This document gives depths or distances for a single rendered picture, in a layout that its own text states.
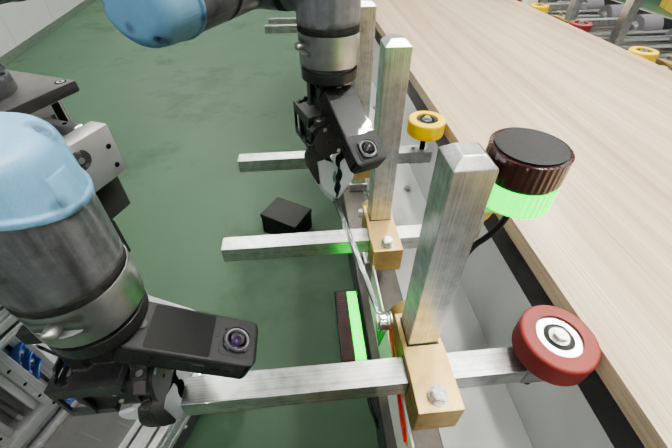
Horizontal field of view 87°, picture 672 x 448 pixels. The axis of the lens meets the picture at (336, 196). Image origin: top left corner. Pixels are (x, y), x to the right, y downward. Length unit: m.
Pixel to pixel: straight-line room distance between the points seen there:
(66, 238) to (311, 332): 1.26
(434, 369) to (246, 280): 1.26
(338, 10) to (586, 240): 0.46
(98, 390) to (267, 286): 1.25
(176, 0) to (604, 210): 0.63
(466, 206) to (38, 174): 0.27
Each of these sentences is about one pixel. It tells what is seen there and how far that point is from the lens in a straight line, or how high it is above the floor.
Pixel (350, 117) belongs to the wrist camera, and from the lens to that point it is 0.45.
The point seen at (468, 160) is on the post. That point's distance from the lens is 0.28.
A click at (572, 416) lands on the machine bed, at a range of 0.62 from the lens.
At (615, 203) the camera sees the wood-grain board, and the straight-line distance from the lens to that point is 0.72.
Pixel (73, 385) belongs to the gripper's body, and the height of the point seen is 0.96.
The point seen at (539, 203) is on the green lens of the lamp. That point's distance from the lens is 0.31.
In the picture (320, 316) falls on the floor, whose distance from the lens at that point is 1.49.
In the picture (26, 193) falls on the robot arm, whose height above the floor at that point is 1.16.
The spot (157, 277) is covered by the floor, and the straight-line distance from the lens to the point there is 1.78.
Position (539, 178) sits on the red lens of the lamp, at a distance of 0.29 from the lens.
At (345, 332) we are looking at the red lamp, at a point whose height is 0.70.
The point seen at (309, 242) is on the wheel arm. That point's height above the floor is 0.82.
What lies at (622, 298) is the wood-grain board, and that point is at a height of 0.90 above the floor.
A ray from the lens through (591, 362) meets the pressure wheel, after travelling 0.48.
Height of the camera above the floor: 1.27
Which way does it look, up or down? 40 degrees down
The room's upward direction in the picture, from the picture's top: straight up
